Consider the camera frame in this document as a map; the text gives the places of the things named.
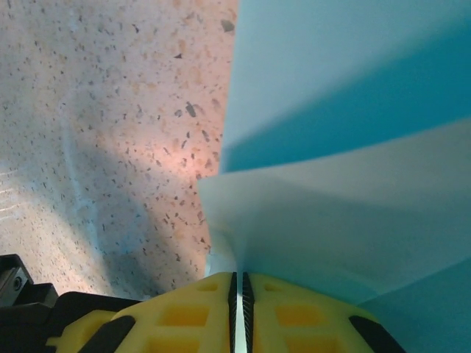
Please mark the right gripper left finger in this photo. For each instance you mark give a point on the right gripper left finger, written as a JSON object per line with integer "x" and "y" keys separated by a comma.
{"x": 184, "y": 316}

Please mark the light blue cloth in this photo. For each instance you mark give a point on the light blue cloth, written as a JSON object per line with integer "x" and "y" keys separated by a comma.
{"x": 331, "y": 92}

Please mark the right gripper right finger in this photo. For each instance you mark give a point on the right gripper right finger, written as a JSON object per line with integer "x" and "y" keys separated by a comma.
{"x": 294, "y": 320}

